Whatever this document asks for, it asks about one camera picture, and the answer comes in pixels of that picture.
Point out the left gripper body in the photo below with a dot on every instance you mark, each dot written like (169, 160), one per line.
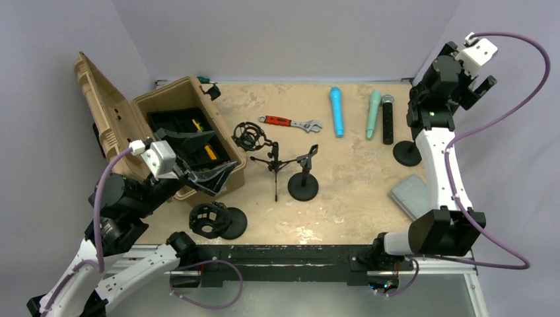
(181, 168)

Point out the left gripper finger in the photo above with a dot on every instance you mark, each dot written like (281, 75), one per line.
(184, 142)
(211, 181)

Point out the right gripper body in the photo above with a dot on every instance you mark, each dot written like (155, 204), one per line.
(462, 94)

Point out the black tripod shock-mount stand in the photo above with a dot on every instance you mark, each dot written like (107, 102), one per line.
(252, 138)

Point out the black handheld microphone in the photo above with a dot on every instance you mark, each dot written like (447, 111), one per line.
(387, 119)

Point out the mint green microphone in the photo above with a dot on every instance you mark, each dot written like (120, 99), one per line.
(373, 106)

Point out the black round-base mic stand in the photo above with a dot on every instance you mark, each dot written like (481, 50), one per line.
(303, 186)

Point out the blue microphone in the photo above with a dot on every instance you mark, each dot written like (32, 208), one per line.
(335, 97)

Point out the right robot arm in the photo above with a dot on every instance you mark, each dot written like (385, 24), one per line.
(450, 226)

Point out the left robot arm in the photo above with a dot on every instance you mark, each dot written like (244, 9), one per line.
(135, 183)

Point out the yellow screwdriver in toolbox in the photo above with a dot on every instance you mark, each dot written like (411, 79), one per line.
(207, 147)

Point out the tan plastic toolbox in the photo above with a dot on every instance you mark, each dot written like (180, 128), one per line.
(119, 121)

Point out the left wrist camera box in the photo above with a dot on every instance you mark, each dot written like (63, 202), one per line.
(160, 159)

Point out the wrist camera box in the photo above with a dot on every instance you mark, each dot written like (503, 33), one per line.
(477, 52)
(160, 159)

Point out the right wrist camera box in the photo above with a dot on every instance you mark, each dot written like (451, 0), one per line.
(477, 52)

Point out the black round shock-mount stand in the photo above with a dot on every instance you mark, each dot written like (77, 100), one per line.
(216, 220)

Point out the green-handled tool behind toolbox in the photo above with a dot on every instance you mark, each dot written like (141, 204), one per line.
(206, 81)

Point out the black aluminium mounting rail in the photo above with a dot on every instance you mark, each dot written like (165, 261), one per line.
(214, 264)

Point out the red-handled adjustable wrench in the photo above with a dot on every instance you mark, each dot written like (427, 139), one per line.
(309, 126)

